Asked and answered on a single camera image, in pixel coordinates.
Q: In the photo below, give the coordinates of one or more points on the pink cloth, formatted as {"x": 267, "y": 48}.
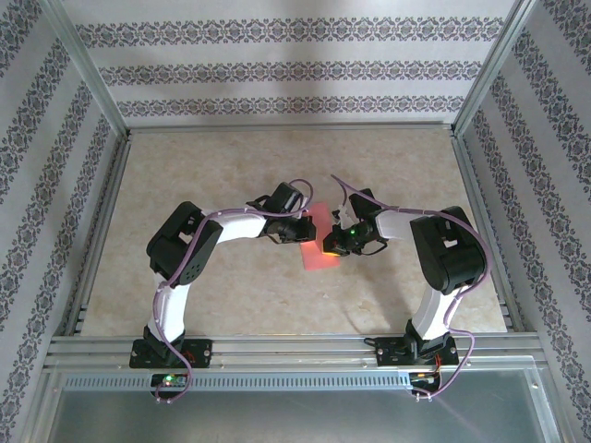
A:
{"x": 318, "y": 259}

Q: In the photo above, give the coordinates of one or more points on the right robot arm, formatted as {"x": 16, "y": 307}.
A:
{"x": 434, "y": 314}

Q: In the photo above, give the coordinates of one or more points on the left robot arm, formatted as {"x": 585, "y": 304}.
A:
{"x": 171, "y": 314}

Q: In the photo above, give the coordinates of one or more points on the grey metal sheet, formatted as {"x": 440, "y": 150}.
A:
{"x": 295, "y": 415}

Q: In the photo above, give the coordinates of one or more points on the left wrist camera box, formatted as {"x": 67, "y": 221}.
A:
{"x": 307, "y": 213}

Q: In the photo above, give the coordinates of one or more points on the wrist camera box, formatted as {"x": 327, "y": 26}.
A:
{"x": 307, "y": 213}
{"x": 342, "y": 214}

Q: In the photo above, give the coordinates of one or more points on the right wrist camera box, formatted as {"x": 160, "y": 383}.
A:
{"x": 342, "y": 214}

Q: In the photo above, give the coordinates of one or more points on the aluminium mounting rail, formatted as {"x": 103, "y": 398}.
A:
{"x": 295, "y": 350}

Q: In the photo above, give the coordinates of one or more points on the aluminium back rail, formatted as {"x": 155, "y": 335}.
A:
{"x": 291, "y": 125}

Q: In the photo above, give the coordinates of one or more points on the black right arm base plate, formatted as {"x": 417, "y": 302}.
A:
{"x": 390, "y": 353}

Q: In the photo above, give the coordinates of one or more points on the aluminium right side rail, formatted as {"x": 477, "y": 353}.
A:
{"x": 471, "y": 184}

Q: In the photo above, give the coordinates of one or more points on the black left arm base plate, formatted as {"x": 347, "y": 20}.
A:
{"x": 201, "y": 353}

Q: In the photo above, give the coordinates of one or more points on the aluminium left side rail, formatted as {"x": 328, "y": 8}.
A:
{"x": 100, "y": 231}

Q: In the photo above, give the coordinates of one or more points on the aluminium right frame post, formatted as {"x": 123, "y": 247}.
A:
{"x": 496, "y": 60}

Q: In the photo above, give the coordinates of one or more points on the aluminium frame post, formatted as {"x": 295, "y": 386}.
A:
{"x": 496, "y": 60}
{"x": 85, "y": 60}

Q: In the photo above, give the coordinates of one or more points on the aluminium left frame post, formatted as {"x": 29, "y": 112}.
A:
{"x": 85, "y": 60}

